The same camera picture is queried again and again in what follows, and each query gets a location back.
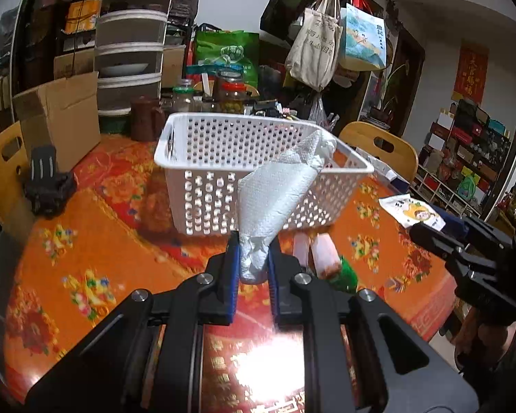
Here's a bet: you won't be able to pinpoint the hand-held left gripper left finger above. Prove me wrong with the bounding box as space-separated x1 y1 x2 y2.
26 231 242 413

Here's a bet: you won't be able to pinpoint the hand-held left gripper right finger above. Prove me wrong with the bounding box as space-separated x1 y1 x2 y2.
268 238 479 413

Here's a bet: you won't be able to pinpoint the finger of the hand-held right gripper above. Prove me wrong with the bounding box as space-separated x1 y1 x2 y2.
430 207 471 236
409 222 467 261

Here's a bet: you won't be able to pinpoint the white yellow printed packet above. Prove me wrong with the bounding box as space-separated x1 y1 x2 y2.
378 195 447 231

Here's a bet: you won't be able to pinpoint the white paper towel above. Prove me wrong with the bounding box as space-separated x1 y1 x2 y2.
237 129 338 285

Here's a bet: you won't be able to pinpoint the white perforated plastic basket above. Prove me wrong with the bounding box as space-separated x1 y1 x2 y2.
154 113 376 237

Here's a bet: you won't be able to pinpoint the pale pink packet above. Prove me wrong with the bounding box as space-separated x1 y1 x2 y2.
293 233 313 268

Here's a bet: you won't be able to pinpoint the white red snack packet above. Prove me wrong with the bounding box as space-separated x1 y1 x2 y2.
310 232 342 279

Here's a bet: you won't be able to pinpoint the shelf of boxes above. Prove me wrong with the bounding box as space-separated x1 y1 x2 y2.
413 99 513 219

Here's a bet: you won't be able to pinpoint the green snack packet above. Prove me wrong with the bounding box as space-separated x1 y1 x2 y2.
329 256 360 296

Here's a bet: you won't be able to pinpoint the wooden chair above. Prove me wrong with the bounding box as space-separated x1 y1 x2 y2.
0 123 30 225
339 121 419 183

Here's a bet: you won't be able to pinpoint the potted plant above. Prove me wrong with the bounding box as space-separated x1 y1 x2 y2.
372 61 410 126

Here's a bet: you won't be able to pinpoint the glass jar red lid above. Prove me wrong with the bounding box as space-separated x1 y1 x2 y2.
213 81 248 115

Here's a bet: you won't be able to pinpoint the brown ceramic mug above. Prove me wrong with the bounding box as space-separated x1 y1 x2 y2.
130 96 166 142

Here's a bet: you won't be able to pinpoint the glass jar green lid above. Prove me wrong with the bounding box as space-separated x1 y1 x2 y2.
172 87 197 115

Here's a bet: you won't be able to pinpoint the blue printed paper bag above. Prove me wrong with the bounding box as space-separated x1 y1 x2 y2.
339 3 390 72

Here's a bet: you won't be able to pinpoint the black clamp device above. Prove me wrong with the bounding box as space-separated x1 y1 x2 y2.
23 145 78 218

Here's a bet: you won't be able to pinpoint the green shopping bag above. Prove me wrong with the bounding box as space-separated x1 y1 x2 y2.
193 30 260 90

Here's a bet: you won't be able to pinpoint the beige canvas tote bag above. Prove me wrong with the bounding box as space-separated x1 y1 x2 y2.
285 0 343 92

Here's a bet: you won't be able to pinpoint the brown cardboard box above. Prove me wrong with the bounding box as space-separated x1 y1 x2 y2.
12 71 102 173

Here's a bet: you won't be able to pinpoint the stacked grey plastic drawers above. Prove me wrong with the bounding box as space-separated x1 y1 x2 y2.
95 0 176 118

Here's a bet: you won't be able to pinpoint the black hanging bag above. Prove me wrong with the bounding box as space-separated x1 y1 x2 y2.
260 0 311 46

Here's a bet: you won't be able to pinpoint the yellow printed carton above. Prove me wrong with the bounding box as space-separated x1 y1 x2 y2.
64 0 101 36

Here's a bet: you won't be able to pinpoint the red wall poster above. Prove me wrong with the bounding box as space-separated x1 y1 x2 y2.
453 42 490 104

